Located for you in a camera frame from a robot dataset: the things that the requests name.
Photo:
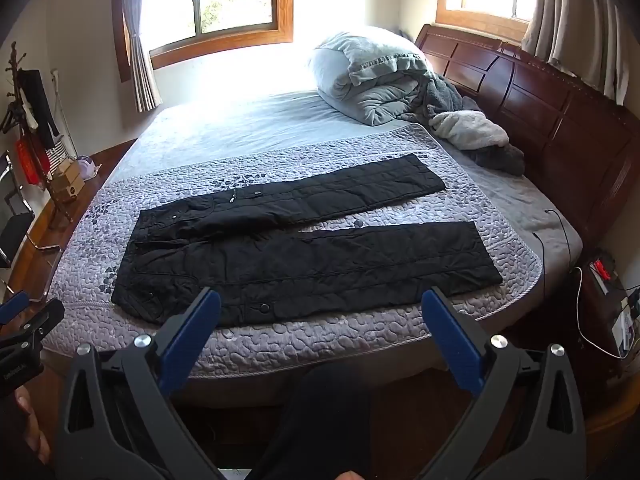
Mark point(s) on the person's dark trouser leg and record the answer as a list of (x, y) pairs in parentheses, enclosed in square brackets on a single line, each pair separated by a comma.
[(315, 420)]

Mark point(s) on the dark grey fleece blanket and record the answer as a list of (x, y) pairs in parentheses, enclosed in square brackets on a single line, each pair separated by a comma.
[(442, 92)]

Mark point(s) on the small white purple object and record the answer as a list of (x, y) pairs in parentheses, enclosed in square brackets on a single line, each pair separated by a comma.
[(89, 167)]

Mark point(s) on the black chrome chair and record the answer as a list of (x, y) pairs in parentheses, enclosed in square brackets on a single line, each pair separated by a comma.
[(15, 230)]

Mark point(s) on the small wooden window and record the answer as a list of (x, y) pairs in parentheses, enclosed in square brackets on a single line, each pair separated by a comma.
[(480, 21)]

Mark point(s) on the person's left hand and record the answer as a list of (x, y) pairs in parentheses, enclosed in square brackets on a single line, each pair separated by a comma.
[(32, 425)]

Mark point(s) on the large wooden window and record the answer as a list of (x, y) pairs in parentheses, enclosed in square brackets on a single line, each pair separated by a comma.
[(220, 40)]

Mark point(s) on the dark wooden headboard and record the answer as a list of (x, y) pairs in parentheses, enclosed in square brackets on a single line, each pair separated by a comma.
[(550, 125)]

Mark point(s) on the beige striped curtain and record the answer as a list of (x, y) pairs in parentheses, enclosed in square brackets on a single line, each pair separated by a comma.
[(142, 60)]

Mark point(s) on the black quilted pants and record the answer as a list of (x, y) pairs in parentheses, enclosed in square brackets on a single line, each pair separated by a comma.
[(300, 265)]

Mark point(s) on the red power strip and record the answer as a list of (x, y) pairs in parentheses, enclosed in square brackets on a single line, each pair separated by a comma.
[(601, 269)]

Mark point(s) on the folded grey comforter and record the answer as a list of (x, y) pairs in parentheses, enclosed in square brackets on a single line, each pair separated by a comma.
[(360, 75)]

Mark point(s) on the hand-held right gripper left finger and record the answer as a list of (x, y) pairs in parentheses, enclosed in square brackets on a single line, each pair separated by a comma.
[(192, 340)]

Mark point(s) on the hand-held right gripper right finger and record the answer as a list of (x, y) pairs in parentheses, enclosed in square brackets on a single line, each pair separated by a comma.
[(450, 345)]

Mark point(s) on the wooden nightstand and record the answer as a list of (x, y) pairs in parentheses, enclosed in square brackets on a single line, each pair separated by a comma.
[(600, 320)]

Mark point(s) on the grey leaf-print quilted bedspread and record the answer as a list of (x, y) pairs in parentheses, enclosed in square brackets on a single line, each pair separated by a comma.
[(300, 340)]

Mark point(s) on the white fleece garment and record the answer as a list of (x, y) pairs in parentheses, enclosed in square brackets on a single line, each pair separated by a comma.
[(470, 127)]

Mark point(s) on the cardboard box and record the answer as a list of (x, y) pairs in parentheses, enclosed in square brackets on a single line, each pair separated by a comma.
[(67, 180)]

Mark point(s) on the bed with light blue sheet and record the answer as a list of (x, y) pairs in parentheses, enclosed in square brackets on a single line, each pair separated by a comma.
[(225, 125)]

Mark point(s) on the black hanging garment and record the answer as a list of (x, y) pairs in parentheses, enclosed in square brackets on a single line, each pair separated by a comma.
[(40, 105)]

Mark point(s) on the white box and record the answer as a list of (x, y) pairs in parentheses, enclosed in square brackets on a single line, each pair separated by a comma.
[(625, 330)]

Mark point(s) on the wooden coat rack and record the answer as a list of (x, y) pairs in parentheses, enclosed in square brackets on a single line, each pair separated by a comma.
[(15, 67)]

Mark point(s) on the red hanging bag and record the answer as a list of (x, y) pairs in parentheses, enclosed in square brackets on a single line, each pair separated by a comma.
[(32, 162)]

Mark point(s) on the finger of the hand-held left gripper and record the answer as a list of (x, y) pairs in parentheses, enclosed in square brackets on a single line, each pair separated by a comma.
[(12, 306), (42, 317)]

